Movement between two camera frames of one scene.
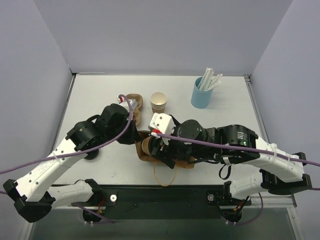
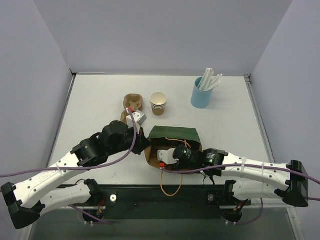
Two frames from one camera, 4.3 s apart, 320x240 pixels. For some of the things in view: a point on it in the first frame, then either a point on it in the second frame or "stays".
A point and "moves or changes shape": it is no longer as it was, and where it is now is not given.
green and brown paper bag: x=141 y=134 moves or changes shape
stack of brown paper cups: x=158 y=100 stays
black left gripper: x=133 y=132 to x=139 y=141
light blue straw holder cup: x=200 y=98 stays
